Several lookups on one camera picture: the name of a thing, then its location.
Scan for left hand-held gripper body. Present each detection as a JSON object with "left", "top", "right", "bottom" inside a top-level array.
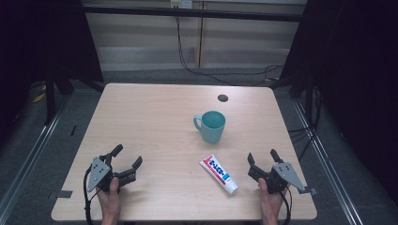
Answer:
[{"left": 86, "top": 154, "right": 138, "bottom": 193}]

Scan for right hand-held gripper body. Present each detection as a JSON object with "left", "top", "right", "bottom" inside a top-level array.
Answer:
[{"left": 247, "top": 161, "right": 307, "bottom": 195}]

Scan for person's left hand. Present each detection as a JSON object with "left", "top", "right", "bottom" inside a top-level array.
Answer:
[{"left": 96, "top": 176, "right": 122, "bottom": 215}]

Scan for person's right hand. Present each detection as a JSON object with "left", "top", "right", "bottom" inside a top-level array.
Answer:
[{"left": 257, "top": 177, "right": 288, "bottom": 217}]

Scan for white toothpaste tube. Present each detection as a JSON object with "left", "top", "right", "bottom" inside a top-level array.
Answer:
[{"left": 199, "top": 154, "right": 239, "bottom": 196}]

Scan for teal cup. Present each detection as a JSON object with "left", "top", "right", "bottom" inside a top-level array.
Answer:
[{"left": 192, "top": 110, "right": 227, "bottom": 144}]

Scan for black metal stand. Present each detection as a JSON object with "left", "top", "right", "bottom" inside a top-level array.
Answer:
[{"left": 44, "top": 67, "right": 57, "bottom": 126}]

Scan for yellow floor tape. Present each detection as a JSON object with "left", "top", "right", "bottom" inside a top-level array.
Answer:
[{"left": 32, "top": 83, "right": 48, "bottom": 104}]

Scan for dark curtain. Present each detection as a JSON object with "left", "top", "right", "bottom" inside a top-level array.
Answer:
[
  {"left": 0, "top": 0, "right": 105, "bottom": 142},
  {"left": 271, "top": 0, "right": 398, "bottom": 201}
]

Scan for black horizontal bar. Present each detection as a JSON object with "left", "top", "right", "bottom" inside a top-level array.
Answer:
[{"left": 82, "top": 4, "right": 304, "bottom": 23}]

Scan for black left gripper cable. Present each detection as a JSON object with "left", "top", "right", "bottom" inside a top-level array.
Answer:
[{"left": 83, "top": 166, "right": 101, "bottom": 225}]

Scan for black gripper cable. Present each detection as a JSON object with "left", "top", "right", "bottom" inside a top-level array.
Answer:
[
  {"left": 83, "top": 166, "right": 101, "bottom": 225},
  {"left": 277, "top": 186, "right": 293, "bottom": 225}
]

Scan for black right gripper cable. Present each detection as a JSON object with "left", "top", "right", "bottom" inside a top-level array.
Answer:
[{"left": 277, "top": 186, "right": 293, "bottom": 225}]

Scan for black floor cables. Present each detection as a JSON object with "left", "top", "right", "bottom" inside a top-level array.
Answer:
[{"left": 288, "top": 86, "right": 325, "bottom": 162}]

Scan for metal floor rail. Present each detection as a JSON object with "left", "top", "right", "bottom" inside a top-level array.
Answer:
[
  {"left": 0, "top": 101, "right": 69, "bottom": 218},
  {"left": 291, "top": 98, "right": 365, "bottom": 225}
]

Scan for black wall cable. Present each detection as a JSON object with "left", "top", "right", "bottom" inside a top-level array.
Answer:
[{"left": 175, "top": 14, "right": 285, "bottom": 87}]

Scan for white wall socket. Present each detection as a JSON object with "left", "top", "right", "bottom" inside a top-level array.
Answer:
[{"left": 169, "top": 0, "right": 193, "bottom": 10}]

